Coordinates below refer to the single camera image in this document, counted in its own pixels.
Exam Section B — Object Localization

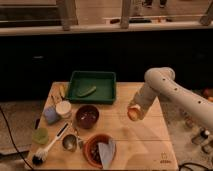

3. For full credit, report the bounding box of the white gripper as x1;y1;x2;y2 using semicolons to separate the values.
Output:
127;83;158;120

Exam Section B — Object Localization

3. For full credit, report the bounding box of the orange apple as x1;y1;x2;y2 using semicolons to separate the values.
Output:
127;108;140;121

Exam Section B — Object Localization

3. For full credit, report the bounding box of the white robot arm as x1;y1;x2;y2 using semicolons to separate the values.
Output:
127;67;213;133

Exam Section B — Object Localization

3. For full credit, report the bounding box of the purple bowl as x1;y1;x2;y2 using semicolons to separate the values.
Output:
76;105;99;129

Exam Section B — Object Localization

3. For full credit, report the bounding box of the orange terracotta bowl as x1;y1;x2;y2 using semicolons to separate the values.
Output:
83;134;114;169

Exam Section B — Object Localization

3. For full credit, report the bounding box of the green cucumber piece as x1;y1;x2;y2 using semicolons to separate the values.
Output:
77;86;97;97

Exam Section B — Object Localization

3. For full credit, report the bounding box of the grey folded cloth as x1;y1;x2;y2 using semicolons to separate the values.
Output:
98;138;116;170

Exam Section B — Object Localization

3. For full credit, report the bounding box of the green plastic tray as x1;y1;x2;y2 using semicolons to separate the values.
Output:
66;71;116;105

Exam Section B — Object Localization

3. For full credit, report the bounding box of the metal spoon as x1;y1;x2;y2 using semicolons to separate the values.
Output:
72;124;84;149

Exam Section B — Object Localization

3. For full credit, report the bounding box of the white round container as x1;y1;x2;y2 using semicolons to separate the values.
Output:
56;101;71;118

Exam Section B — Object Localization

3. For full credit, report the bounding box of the yellow banana piece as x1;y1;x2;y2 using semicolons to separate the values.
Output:
59;85;66;99

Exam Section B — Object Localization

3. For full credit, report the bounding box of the small metal cup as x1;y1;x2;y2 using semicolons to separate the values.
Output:
62;134;77;152

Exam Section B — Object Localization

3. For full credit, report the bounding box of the green cup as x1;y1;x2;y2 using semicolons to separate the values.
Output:
32;128;49;145

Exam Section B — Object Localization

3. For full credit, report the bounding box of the white dish brush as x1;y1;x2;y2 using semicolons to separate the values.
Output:
32;123;69;165

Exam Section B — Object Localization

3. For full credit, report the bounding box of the black cable right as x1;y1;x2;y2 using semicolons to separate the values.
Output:
178;161;213;171

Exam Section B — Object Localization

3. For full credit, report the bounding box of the black cable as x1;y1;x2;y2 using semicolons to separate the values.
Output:
0;106;34;171
178;161;213;171

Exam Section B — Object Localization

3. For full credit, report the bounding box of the black cable left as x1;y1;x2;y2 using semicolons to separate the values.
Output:
0;106;34;171

